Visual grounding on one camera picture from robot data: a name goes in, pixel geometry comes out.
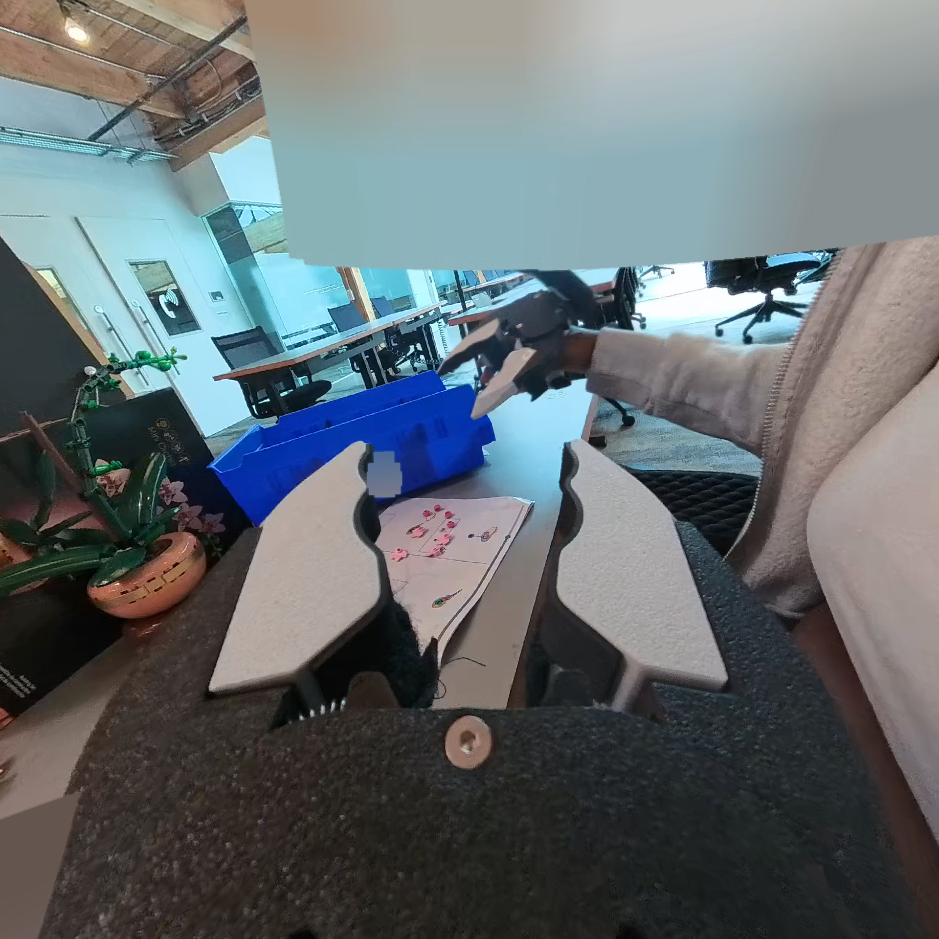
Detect brick orchid in pink pot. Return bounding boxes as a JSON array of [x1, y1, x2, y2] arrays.
[[0, 348, 230, 622]]

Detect black mesh office chair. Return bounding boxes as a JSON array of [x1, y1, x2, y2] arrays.
[[624, 466, 764, 559]]

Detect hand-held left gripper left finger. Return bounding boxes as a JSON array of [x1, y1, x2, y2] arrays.
[[209, 442, 389, 707]]

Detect blue plastic bin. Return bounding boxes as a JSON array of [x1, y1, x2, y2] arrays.
[[207, 369, 497, 528]]

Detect long wooden office desk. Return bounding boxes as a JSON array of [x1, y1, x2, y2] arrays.
[[213, 301, 450, 391]]

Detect brick instruction booklet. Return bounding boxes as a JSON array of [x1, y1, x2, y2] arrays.
[[374, 495, 536, 659]]

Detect white door with window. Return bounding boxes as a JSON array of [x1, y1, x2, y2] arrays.
[[75, 216, 215, 435]]

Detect person's right forearm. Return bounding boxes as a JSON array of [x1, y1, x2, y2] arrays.
[[585, 323, 797, 459]]

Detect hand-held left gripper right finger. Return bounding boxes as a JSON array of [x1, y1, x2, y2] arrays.
[[553, 439, 729, 714]]

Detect black swivel office chair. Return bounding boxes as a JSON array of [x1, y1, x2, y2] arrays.
[[704, 251, 842, 345]]

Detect black panel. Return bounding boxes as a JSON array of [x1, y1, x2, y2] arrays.
[[0, 236, 136, 441]]

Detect person's left forearm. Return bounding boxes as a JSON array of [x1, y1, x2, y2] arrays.
[[805, 378, 939, 841]]

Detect cluster of pink brick pieces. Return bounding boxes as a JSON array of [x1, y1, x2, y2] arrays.
[[389, 503, 462, 563]]

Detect person's right hand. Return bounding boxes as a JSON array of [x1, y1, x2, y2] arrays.
[[562, 329, 601, 377]]

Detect person's left hand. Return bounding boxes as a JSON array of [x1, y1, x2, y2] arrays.
[[365, 605, 443, 710]]

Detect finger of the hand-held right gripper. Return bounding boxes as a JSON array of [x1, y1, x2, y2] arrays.
[[471, 346, 538, 421], [438, 323, 511, 375]]

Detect person's beige hoodie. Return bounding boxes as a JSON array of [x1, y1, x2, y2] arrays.
[[726, 236, 939, 625]]

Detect black orchid picture box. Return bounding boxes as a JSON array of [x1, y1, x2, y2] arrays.
[[0, 387, 249, 723]]

